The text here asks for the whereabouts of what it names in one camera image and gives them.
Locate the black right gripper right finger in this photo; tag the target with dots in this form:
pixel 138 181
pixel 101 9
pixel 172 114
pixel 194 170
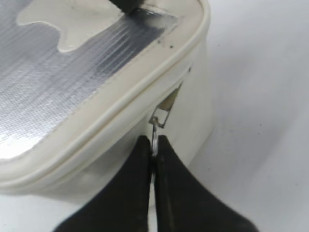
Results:
pixel 184 205

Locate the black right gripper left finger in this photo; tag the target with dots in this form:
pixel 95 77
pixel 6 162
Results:
pixel 121 206

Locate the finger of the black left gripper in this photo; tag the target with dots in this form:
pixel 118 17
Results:
pixel 127 6

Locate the cream zippered bag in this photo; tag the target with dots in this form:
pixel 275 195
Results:
pixel 80 81

